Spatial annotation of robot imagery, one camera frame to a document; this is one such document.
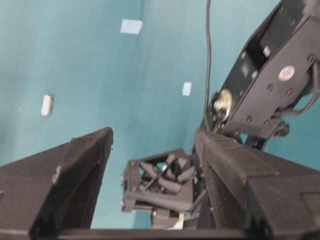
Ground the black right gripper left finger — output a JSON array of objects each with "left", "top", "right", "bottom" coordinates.
[{"left": 0, "top": 127, "right": 113, "bottom": 240}]

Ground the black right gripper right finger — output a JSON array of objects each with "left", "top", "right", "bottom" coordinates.
[{"left": 195, "top": 129, "right": 320, "bottom": 240}]

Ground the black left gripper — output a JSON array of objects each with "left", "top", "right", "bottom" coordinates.
[{"left": 120, "top": 148, "right": 207, "bottom": 213}]

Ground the small wooden rod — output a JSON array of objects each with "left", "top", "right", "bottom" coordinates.
[{"left": 40, "top": 94, "right": 54, "bottom": 116}]

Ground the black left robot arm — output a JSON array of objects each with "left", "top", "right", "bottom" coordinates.
[{"left": 121, "top": 0, "right": 320, "bottom": 214}]

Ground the white tape patch small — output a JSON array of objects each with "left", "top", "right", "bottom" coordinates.
[{"left": 182, "top": 82, "right": 192, "bottom": 97}]

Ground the white tape patch large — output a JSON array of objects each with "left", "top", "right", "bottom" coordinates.
[{"left": 120, "top": 18, "right": 143, "bottom": 35}]

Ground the thin black cable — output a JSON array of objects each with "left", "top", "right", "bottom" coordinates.
[{"left": 203, "top": 0, "right": 213, "bottom": 131}]

